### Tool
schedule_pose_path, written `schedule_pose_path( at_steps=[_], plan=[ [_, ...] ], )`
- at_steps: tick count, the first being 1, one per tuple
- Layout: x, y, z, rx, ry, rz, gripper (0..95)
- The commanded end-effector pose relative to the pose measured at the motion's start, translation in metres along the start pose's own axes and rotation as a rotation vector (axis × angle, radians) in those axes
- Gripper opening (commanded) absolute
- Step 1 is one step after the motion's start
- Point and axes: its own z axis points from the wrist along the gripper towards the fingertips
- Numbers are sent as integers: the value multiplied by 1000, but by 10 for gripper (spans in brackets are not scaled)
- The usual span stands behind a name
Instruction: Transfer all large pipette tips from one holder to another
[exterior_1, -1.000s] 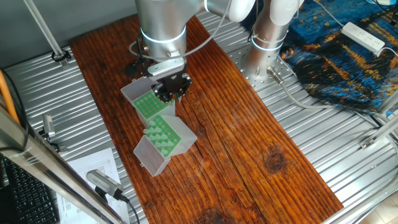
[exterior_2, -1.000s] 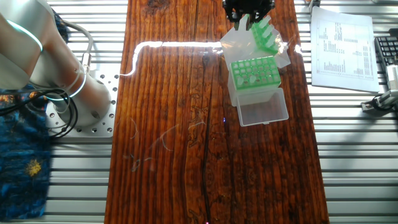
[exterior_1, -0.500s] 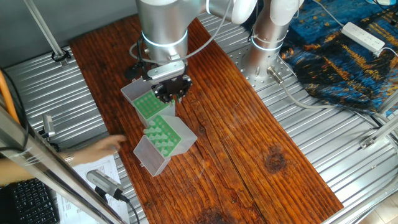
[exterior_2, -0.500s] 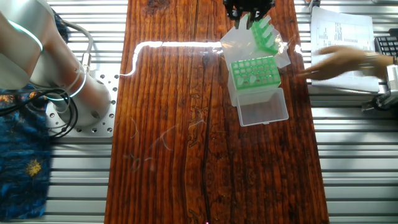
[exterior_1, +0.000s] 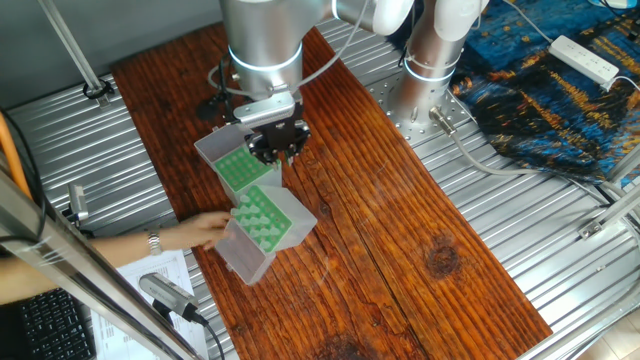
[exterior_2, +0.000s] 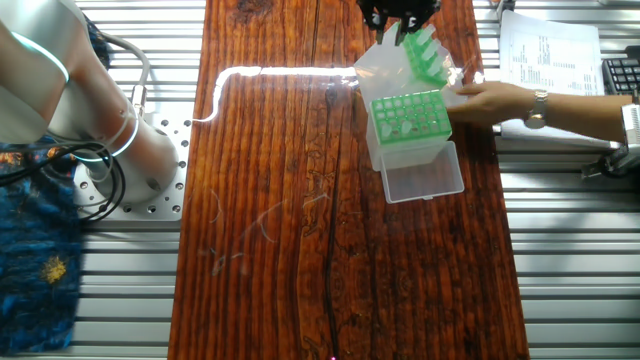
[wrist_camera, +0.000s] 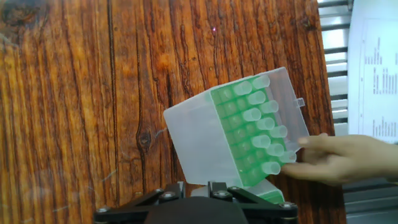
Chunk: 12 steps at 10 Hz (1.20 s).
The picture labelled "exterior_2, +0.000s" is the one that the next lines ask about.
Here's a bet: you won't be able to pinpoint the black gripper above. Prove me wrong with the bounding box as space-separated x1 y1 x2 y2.
357 0 441 47

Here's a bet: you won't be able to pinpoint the clear box with green rack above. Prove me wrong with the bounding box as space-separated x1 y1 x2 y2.
352 20 471 114
365 88 466 205

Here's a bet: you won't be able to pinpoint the person's bare forearm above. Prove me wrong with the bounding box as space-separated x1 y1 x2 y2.
544 91 627 145

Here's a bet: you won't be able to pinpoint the person's bare hand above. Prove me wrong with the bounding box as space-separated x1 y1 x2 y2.
446 81 534 127

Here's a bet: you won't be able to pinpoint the printed white paper sheet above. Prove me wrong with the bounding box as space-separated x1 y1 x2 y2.
498 9 612 150

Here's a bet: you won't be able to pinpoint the metal wristwatch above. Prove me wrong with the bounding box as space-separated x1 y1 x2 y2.
523 89 550 130

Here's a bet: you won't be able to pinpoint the black keyboard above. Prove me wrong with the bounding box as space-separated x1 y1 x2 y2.
601 57 640 97

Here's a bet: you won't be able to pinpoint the brown wooden board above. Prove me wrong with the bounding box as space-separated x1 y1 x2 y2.
167 0 531 360

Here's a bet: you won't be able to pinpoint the blue starry painted cloth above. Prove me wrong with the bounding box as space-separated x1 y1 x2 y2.
0 9 112 357

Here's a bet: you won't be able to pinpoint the silver camera on stand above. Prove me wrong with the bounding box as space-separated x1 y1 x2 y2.
618 102 640 146

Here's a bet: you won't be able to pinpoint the grey robot cable with connector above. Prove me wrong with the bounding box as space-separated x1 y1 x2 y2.
99 32 152 115

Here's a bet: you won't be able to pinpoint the aluminium camera bracket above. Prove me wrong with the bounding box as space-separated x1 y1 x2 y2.
579 144 640 181

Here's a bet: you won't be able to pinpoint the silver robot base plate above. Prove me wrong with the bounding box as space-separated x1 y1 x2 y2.
73 112 190 222

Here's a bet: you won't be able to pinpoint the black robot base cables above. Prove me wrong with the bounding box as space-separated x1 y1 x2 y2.
0 138 129 222

